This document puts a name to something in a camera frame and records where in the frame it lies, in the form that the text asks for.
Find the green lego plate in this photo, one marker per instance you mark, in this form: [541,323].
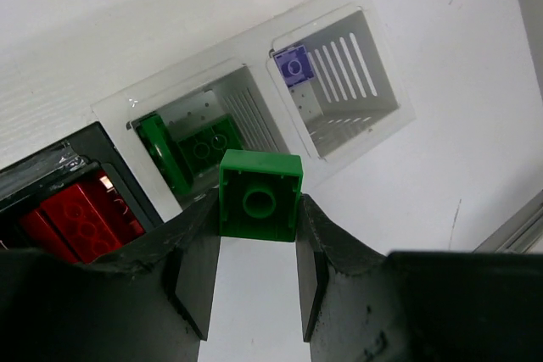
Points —
[204,148]

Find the black double container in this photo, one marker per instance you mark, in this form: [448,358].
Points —
[87,154]

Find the red rectangular lego brick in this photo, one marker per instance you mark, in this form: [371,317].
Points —
[91,219]

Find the red curved lego brick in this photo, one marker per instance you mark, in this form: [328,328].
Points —
[41,230]

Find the white double container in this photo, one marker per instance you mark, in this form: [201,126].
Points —
[354,102]

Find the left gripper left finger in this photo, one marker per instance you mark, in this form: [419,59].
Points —
[150,300]

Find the aluminium rail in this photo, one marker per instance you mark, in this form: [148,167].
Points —
[520,234]

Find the green square lego brick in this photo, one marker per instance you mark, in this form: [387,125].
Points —
[259,194]

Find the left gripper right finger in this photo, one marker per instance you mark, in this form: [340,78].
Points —
[359,305]

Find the purple small lego brick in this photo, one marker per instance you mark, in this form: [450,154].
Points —
[294,65]

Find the green curved lego brick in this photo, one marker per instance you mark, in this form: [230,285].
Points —
[165,154]

